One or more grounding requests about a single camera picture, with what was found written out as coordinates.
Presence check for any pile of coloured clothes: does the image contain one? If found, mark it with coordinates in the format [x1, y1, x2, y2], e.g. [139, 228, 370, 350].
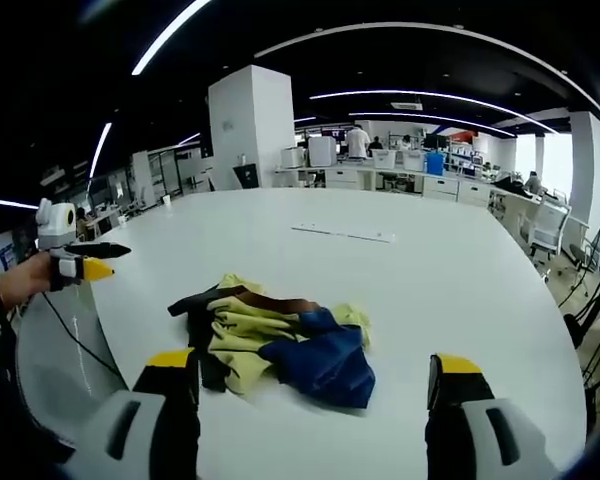
[167, 272, 377, 410]

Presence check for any black tripod stand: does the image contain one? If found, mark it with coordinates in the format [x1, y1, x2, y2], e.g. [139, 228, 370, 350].
[562, 254, 600, 396]

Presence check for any white box appliance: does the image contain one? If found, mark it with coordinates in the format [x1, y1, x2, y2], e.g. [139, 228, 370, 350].
[307, 136, 339, 167]

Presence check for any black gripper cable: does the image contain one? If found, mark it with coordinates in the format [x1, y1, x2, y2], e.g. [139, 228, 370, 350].
[40, 290, 126, 380]

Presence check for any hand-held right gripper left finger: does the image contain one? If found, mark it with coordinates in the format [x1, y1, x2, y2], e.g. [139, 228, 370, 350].
[63, 348, 202, 480]

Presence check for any flat white strip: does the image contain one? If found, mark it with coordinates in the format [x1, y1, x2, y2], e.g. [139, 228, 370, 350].
[290, 223, 397, 245]

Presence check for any black sign board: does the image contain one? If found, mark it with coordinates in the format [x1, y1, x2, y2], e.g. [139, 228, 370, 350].
[232, 162, 259, 190]

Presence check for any person's left hand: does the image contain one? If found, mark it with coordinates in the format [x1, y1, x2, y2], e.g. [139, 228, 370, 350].
[0, 252, 61, 309]

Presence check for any white mesh office chair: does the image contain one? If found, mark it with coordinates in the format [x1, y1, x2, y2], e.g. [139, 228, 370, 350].
[528, 195, 574, 261]

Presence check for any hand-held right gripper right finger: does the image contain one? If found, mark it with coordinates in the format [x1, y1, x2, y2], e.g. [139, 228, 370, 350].
[424, 352, 561, 480]

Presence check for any white square pillar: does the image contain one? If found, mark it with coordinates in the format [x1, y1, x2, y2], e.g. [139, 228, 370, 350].
[208, 64, 296, 191]

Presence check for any white drawer cabinet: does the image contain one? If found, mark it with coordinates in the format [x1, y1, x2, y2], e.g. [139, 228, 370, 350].
[325, 167, 367, 190]
[458, 180, 492, 208]
[422, 177, 461, 202]

